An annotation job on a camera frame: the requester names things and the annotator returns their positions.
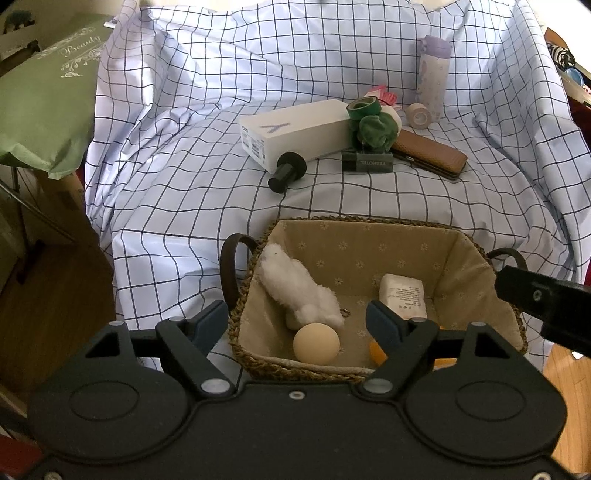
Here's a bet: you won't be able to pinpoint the beige foam ball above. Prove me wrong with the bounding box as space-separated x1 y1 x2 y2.
293 323 341 365

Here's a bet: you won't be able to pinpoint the green and white plush toy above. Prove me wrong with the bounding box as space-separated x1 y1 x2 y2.
351 105 402 153

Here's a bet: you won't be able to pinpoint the green tape roll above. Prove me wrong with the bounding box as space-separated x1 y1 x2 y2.
346 96 382 121

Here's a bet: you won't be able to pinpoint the orange drawstring pouch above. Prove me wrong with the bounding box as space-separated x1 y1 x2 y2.
369 326 459 370

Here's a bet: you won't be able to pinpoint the white fluffy plush toy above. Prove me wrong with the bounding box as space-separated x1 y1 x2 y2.
257 243 345 331

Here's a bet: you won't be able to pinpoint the woven basket with fabric liner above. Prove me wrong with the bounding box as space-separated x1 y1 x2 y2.
219 217 528 383

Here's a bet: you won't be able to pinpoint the dark cylindrical battery tube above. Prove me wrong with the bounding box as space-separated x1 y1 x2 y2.
342 150 394 173

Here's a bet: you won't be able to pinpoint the brown leather glasses case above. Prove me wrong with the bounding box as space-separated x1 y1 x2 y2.
391 130 468 179

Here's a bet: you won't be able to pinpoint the black mushroom-shaped knob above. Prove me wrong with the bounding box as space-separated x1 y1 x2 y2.
267 152 307 194

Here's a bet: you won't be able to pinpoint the blue checked bed sheet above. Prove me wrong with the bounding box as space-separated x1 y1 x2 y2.
84 0 591 370

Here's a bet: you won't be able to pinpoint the cluttered side shelf items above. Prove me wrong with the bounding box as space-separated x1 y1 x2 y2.
544 28 590 108

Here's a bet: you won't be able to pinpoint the white rectangular carton box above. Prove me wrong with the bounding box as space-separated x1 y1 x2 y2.
239 99 352 173

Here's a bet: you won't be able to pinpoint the pink and white small object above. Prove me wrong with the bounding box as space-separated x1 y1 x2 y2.
365 85 398 107

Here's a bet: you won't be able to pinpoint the green embroidered pillow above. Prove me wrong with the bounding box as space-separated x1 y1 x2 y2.
0 14 111 179

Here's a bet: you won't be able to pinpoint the purple lidded water bottle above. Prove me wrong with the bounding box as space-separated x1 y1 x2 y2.
417 35 452 120

